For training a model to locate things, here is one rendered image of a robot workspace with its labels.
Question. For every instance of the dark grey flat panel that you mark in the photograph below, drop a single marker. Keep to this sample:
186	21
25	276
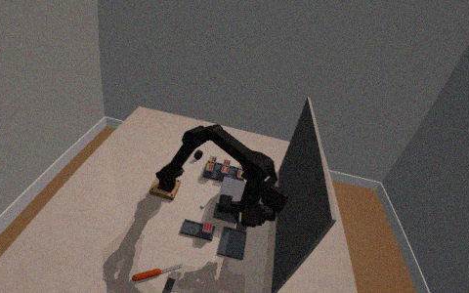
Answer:
309	212

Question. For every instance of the orange-handled screwdriver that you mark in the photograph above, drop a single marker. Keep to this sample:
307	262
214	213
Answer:
155	272

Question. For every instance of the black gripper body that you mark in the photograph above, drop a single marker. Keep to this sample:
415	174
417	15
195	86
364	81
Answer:
226	205

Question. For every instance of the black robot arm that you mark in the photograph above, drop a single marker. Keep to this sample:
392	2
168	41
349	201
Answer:
257	167

